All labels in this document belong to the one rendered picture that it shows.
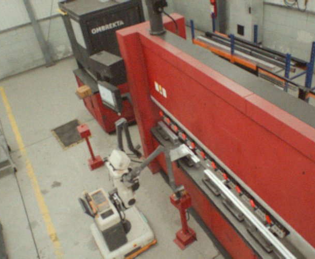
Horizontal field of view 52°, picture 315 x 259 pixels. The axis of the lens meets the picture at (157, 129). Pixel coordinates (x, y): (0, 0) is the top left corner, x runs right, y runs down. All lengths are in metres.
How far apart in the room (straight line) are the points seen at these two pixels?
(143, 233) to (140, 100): 1.72
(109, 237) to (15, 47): 7.38
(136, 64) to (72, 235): 2.48
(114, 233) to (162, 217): 0.98
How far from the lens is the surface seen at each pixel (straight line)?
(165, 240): 4.40
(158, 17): 3.79
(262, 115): 2.35
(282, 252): 3.14
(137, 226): 4.25
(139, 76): 4.28
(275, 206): 2.79
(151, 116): 4.61
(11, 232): 5.32
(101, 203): 3.73
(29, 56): 10.35
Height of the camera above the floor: 3.57
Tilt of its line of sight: 35 degrees down
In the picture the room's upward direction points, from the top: 11 degrees counter-clockwise
